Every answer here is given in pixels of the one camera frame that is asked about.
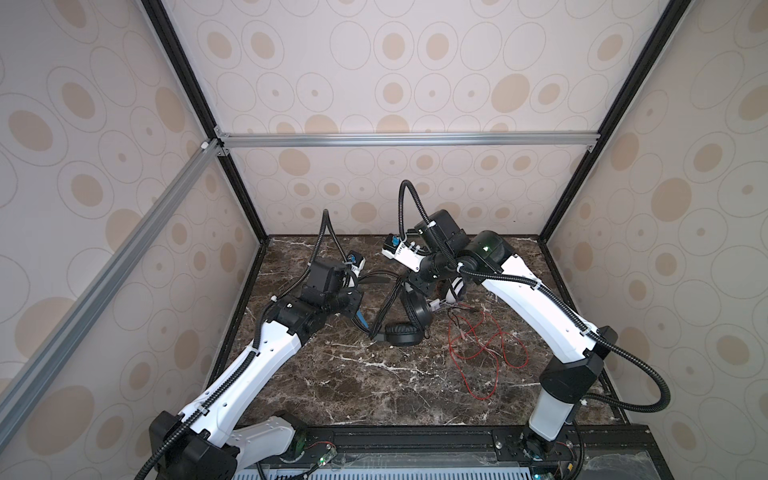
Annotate white black headphones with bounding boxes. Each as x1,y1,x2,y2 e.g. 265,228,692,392
428,277,467,312

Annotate black blue headphones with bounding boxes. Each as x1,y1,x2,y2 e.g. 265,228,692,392
353,271,434,348

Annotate red headphone cable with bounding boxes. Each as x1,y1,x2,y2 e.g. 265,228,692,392
447,302,532,403

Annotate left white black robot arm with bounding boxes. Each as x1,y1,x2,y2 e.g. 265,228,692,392
136,214,365,479

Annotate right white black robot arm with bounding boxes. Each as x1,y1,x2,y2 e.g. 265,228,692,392
383,180,671,457

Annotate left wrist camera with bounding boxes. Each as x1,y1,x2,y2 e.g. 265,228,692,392
344,250,366,277

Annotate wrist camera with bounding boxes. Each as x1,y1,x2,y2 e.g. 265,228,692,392
382,234,426,272
344,250,366,277

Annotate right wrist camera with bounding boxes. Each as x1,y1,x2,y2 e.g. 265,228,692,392
382,234,426,272

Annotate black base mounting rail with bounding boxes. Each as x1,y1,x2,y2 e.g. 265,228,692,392
157,424,674,480

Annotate diagonal aluminium rail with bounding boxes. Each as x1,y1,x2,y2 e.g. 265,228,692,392
1,138,223,449

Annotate horizontal aluminium rail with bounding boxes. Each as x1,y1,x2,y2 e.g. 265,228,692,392
221,131,600,149

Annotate left black corner post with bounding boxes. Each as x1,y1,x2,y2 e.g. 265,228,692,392
140,0,269,243

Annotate black corner post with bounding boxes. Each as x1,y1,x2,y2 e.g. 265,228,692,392
539,0,692,245
140,0,269,243

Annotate right black corner post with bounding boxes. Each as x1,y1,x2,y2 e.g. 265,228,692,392
539,0,692,245

